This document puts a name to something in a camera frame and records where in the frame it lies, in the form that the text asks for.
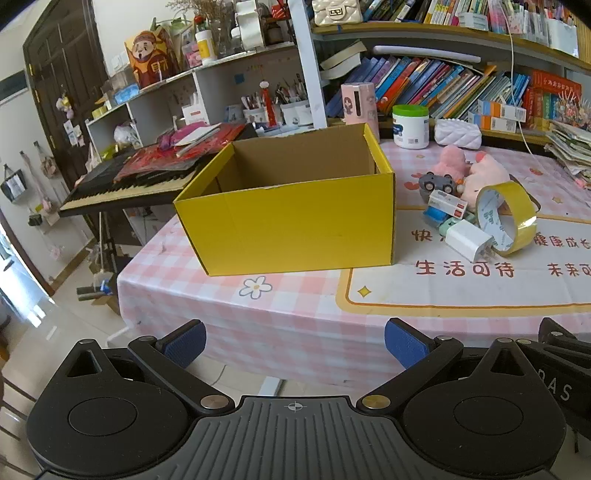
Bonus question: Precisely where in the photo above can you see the long white tube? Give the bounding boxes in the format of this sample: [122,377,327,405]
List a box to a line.
[373,45,481,63]

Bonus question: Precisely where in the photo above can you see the wooden bookshelf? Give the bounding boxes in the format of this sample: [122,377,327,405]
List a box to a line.
[295,0,591,148]

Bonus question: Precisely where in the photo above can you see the row of leaning books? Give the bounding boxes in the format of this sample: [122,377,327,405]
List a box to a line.
[325,55,532,125]

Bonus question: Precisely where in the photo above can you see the dark hanging bag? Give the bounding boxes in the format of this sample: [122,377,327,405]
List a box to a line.
[0,164,26,204]

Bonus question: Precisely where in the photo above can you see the white quilted purse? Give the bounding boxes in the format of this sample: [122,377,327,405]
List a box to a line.
[435,118,483,147]

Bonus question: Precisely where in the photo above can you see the dark wooden door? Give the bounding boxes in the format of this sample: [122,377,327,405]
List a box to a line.
[23,0,109,185]

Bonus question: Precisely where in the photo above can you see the white box red stripe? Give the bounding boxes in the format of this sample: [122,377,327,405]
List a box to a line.
[181,104,208,126]

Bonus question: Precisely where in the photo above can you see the pink pig plush toy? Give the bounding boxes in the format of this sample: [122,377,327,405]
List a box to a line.
[462,152,513,204]

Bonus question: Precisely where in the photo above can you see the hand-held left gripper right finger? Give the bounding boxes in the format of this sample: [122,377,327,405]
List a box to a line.
[355,318,539,414]

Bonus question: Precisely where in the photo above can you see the dried flower bunch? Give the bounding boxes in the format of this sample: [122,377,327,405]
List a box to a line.
[185,0,232,51]

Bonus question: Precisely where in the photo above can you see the white charger plug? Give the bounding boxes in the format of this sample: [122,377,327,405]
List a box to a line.
[444,219,495,261]

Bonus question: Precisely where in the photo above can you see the colourful bead decoration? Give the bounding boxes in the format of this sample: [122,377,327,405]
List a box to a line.
[554,90,585,130]

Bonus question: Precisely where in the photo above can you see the pile of red envelopes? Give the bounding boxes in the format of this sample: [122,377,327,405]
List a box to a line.
[115,122,257,183]

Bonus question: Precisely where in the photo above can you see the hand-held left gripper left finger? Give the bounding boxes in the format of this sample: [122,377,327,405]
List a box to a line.
[53,319,236,416]

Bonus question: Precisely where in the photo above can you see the stack of booklets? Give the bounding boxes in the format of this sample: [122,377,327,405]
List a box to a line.
[545,120,591,190]

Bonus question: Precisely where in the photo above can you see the row of upright books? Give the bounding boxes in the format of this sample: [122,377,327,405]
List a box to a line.
[360,0,490,26]

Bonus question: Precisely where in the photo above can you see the yellow cardboard box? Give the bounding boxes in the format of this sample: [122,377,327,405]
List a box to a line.
[173,122,397,277]

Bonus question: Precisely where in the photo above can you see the red boxed book set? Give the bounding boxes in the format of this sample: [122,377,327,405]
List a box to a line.
[524,69,585,132]

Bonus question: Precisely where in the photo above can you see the white bottle yellow label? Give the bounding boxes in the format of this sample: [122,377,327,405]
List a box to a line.
[195,30,218,65]

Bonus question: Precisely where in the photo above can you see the cream quilted handbag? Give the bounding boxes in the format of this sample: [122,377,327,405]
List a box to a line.
[311,0,362,25]

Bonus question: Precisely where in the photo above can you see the white cable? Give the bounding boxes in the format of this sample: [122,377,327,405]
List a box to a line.
[505,0,548,158]

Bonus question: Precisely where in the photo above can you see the pink printed tumbler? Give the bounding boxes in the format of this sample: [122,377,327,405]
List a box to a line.
[341,83,380,141]

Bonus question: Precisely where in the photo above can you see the fortune god paper box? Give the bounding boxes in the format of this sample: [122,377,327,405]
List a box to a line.
[124,28,178,88]

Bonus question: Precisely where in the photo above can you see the yellow tape roll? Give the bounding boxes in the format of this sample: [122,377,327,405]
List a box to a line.
[475,181,539,257]

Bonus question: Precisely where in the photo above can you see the white jar green lid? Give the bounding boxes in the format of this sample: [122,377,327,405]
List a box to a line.
[392,104,430,149]

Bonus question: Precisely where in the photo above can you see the black keyboard stand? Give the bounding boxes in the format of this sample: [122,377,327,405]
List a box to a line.
[76,210,122,301]

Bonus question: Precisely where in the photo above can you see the grey toy car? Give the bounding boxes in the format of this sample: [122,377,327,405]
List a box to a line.
[418,172,459,204]

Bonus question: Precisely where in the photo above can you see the orange blue carton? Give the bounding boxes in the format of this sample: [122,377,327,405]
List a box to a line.
[478,99,527,121]
[468,112,517,134]

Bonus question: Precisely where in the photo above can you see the small white box red label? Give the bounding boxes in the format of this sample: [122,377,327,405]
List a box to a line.
[427,189,468,219]

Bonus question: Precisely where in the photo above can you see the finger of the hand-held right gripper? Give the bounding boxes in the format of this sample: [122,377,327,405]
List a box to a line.
[538,318,591,365]

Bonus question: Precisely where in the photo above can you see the white ribbon roll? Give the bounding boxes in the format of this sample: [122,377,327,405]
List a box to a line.
[230,0,267,51]

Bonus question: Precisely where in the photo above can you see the white shelf unit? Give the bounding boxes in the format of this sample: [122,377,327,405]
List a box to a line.
[85,44,305,153]

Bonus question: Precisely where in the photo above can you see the white storage box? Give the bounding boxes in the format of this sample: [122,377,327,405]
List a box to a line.
[547,14,580,58]

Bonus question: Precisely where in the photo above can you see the black electronic keyboard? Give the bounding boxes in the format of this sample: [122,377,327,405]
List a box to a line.
[59,152,204,217]

